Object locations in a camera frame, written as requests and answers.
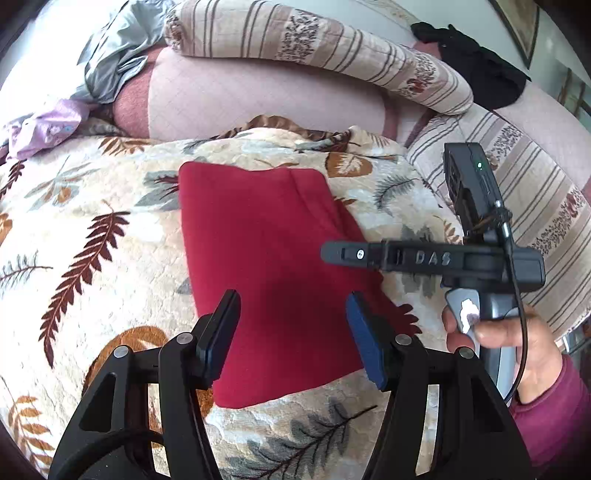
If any leaf-patterned cream blanket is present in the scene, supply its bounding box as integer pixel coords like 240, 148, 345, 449
1, 119, 463, 479

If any striped floral bed sheet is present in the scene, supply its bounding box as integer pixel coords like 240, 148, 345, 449
407, 105, 591, 337

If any grey-blue crumpled garment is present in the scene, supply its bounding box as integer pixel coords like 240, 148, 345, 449
70, 0, 176, 104

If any maroon sleeve right forearm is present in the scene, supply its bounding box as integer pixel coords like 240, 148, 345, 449
510, 356, 590, 479

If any black camera box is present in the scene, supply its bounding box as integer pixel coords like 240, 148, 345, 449
443, 142, 504, 245

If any red knit sweater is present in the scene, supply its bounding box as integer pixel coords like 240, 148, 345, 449
178, 162, 419, 409

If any purple floral cloth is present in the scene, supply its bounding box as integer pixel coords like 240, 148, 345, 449
1, 99, 90, 160

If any striped floral bolster pillow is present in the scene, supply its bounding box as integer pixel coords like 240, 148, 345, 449
163, 1, 474, 115

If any framed picture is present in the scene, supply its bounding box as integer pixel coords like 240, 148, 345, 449
490, 0, 540, 68

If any black cable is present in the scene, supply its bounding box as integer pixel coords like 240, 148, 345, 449
493, 197, 530, 407

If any person's right hand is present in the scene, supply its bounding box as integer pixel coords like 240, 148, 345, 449
442, 305, 563, 404

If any black garment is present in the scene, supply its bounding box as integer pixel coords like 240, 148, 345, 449
411, 22, 531, 110

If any pink quilted pillow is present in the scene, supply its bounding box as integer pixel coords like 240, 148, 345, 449
112, 47, 434, 146

